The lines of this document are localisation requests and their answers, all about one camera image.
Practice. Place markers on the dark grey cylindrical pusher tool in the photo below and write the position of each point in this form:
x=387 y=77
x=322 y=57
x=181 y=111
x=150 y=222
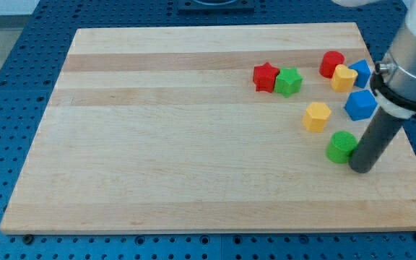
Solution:
x=382 y=128

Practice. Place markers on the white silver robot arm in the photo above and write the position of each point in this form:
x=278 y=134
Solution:
x=394 y=79

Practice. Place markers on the green star block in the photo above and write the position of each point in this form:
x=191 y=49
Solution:
x=288 y=81

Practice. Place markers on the blue pentagon block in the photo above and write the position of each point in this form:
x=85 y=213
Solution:
x=360 y=105

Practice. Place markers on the yellow hexagon block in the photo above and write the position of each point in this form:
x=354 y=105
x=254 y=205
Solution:
x=316 y=117

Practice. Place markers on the red star block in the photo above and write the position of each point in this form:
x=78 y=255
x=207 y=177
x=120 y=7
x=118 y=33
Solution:
x=264 y=77

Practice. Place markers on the wooden board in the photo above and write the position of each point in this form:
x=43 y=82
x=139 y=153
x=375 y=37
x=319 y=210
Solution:
x=161 y=130

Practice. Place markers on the red cylinder block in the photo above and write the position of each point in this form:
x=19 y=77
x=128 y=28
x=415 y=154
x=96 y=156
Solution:
x=329 y=62

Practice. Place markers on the yellow heart block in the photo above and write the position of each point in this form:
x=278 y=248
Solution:
x=343 y=78

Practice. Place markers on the blue cube block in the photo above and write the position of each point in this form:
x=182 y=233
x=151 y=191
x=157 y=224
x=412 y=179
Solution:
x=363 y=73

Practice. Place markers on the green cylinder block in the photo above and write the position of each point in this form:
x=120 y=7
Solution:
x=341 y=146

